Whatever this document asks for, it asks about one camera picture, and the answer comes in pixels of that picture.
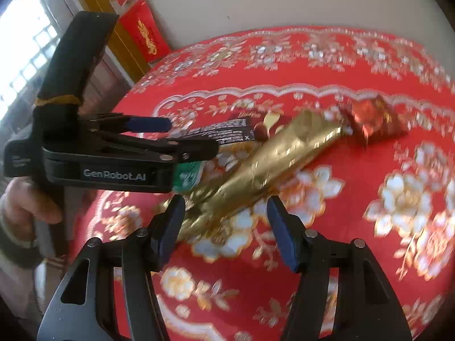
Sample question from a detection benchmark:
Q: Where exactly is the window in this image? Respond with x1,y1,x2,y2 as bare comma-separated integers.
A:
0,0,63,121

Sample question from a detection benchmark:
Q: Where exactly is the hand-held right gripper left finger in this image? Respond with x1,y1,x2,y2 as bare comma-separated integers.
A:
36,195,186,341

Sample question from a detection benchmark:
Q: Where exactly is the person's left forearm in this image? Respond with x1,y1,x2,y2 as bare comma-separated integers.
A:
0,199,48,322

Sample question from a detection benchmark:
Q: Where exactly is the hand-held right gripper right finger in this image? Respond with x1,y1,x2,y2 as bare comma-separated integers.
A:
266,196,413,341

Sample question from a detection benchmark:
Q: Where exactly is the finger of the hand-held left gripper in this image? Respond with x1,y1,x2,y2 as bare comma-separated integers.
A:
105,138,219,163
81,114,172,137

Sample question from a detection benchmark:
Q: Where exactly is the person's left hand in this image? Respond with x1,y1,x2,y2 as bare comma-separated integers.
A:
4,177,63,226

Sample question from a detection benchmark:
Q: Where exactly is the small green cracker packet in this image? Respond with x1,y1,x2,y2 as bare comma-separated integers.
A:
172,160,207,194

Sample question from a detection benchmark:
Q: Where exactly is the red floral tablecloth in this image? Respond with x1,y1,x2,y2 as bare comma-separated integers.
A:
76,25,455,341

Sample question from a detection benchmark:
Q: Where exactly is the red foil snack packet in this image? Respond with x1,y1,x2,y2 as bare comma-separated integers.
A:
338,94,409,146

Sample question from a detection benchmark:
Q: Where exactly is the yellow wooden door frame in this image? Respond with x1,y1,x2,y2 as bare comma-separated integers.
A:
62,0,150,84

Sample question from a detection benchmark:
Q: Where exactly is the long gold snack packet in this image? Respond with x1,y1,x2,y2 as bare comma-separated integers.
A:
176,108,351,242

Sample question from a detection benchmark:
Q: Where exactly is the dark chocolate snack packet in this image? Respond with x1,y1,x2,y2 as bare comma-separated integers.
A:
185,110,285,147

